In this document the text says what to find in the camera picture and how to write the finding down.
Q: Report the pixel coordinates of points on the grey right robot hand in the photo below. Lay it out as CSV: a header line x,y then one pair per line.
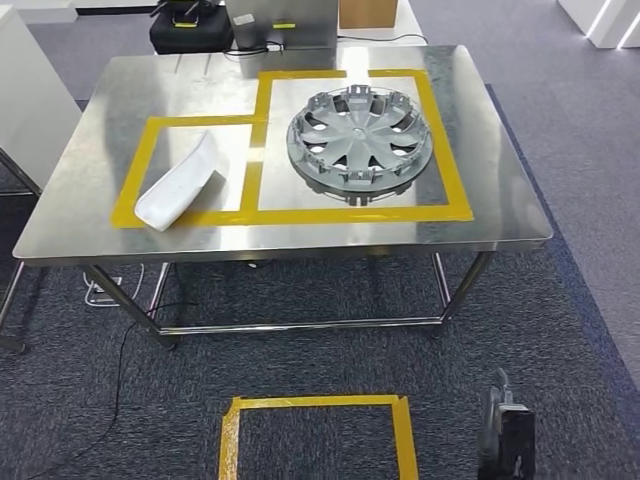
x,y
489,424

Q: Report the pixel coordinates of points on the silver plastic wheel hubcap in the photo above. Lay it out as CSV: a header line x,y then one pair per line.
x,y
360,132

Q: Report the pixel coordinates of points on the white curved plastic part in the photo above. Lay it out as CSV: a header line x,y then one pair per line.
x,y
175,189

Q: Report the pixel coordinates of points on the stainless steel workbench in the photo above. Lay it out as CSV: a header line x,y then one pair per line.
x,y
100,86

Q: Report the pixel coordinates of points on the white lit plinth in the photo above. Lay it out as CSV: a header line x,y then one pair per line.
x,y
580,13

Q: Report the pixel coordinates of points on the brown cardboard box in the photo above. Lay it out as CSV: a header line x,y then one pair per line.
x,y
367,13

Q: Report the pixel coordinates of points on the silver metal case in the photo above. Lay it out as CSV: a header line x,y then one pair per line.
x,y
280,16

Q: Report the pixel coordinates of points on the black carry bag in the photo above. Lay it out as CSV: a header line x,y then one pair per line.
x,y
190,36

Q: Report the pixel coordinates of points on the white side table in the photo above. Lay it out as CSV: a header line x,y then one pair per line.
x,y
30,99

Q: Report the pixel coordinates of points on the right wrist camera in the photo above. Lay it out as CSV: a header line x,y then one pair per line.
x,y
518,444

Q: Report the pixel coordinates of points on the yellow floor tape frame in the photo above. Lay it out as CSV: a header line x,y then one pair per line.
x,y
310,402

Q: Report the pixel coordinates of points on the yellow tape double frame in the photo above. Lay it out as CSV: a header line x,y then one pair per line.
x,y
350,215

